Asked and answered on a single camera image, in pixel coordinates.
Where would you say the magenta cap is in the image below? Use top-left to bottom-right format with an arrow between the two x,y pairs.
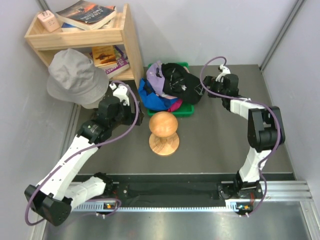
167,98 -> 183,113

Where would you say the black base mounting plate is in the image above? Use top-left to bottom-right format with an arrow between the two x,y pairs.
74,173 -> 263,203

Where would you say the beige mannequin head stand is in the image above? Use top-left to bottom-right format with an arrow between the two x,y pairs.
81,96 -> 105,119

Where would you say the blue book under stack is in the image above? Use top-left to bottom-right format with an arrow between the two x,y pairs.
61,22 -> 83,32

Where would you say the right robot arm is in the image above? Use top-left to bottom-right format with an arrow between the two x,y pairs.
203,73 -> 285,198

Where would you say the pink power adapter cube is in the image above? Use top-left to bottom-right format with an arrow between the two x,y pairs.
37,10 -> 60,33

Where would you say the purple cable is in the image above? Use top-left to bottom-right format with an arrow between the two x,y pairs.
24,80 -> 141,226
199,56 -> 287,218

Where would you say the green plastic bin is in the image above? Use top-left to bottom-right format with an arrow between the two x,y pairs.
147,62 -> 195,118

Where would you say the blue cap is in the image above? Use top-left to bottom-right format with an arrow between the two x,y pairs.
138,78 -> 170,111

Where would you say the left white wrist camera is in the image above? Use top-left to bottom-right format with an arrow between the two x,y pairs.
109,83 -> 130,106

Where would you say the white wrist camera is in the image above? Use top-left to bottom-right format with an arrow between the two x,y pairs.
109,83 -> 130,106
215,64 -> 231,83

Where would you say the wooden shelf unit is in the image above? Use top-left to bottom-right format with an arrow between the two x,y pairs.
24,3 -> 145,86

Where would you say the wooden ball hat stand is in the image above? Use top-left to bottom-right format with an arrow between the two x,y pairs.
148,111 -> 180,157

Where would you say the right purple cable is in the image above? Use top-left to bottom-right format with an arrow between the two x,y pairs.
199,56 -> 287,218

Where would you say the orange cover book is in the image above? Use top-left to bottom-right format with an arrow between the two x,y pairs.
91,45 -> 118,69

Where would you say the grey bucket hat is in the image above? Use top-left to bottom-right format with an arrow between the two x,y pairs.
47,48 -> 109,106

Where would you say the black baseball cap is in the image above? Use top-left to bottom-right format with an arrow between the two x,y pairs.
161,63 -> 204,105

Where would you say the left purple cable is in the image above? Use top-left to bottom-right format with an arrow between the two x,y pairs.
24,80 -> 141,226

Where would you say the lavender baseball cap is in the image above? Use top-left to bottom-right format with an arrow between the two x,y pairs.
146,60 -> 165,96

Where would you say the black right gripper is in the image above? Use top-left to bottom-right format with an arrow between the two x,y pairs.
195,75 -> 228,99

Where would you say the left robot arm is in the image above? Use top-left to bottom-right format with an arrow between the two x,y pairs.
24,96 -> 144,227

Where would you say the purple cover book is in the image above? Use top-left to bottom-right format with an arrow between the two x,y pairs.
105,45 -> 130,79

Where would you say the aluminium rail with cable duct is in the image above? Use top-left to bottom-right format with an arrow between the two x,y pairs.
75,181 -> 312,214

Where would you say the dark cover paperback book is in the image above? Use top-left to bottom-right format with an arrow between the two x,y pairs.
56,0 -> 117,30

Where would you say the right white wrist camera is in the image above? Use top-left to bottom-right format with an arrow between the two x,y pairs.
215,64 -> 231,83

